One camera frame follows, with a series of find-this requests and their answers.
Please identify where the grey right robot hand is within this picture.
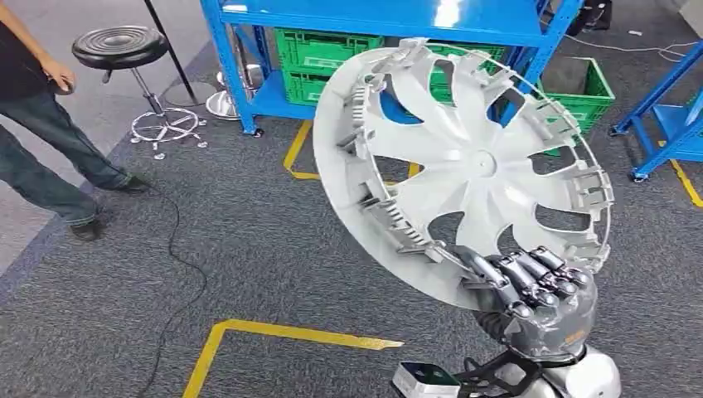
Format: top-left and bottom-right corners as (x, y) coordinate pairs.
(453, 245), (599, 364)

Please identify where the silver plastic wheel hubcap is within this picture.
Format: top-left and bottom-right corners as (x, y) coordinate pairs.
(312, 36), (616, 313)

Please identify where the yellow floor tape strip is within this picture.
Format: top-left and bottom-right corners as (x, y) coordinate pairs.
(657, 139), (703, 209)

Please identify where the open green plastic crate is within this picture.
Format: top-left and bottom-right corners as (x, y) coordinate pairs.
(535, 56), (616, 158)

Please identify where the small blue metal rack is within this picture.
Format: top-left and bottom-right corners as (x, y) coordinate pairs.
(608, 41), (703, 183)

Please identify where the yellow floor tape corner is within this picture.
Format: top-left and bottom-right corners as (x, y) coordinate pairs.
(181, 318), (405, 398)

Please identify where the black bag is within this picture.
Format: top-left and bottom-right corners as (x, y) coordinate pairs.
(568, 0), (613, 36)

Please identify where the blue metal shelf rack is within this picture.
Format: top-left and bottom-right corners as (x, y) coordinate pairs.
(200, 0), (584, 136)

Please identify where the chrome round base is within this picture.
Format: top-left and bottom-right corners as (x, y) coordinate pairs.
(206, 63), (264, 121)

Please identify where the black pole stand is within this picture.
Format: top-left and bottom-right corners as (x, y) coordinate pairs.
(143, 0), (218, 108)

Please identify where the black stool with chrome base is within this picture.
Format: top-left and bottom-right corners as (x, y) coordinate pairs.
(71, 26), (210, 162)

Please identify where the person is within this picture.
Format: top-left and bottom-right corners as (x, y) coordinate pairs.
(0, 0), (152, 243)

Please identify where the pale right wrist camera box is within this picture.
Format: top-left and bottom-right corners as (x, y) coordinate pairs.
(390, 361), (463, 398)

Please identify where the white floor cable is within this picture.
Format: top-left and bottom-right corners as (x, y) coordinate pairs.
(562, 33), (701, 62)

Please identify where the black floor cable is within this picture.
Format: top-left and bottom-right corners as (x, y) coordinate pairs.
(134, 187), (210, 398)

